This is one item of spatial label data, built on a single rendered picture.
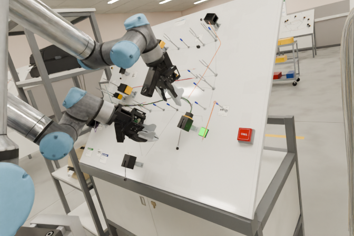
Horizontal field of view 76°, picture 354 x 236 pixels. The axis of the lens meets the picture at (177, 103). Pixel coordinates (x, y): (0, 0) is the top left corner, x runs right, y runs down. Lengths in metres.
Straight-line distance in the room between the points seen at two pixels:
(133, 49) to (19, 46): 8.10
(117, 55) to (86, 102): 0.20
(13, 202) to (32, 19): 0.41
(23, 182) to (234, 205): 0.70
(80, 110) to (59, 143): 0.16
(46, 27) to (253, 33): 0.85
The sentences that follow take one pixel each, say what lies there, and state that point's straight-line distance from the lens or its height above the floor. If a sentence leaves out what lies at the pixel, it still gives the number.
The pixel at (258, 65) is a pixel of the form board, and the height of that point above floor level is 1.32.
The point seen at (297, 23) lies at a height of 1.28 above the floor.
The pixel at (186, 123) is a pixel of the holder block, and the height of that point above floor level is 1.15.
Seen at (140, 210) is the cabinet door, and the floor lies 0.64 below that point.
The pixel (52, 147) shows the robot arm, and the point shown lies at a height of 1.29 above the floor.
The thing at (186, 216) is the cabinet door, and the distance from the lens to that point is 1.15.
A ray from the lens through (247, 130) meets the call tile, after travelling 0.90.
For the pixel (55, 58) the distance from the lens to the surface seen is 1.76.
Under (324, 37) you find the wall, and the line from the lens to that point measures 11.92.
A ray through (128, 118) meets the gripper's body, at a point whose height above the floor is 1.27.
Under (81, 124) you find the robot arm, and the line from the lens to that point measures 0.82.
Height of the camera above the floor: 1.47
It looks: 14 degrees down
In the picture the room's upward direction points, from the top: 12 degrees counter-clockwise
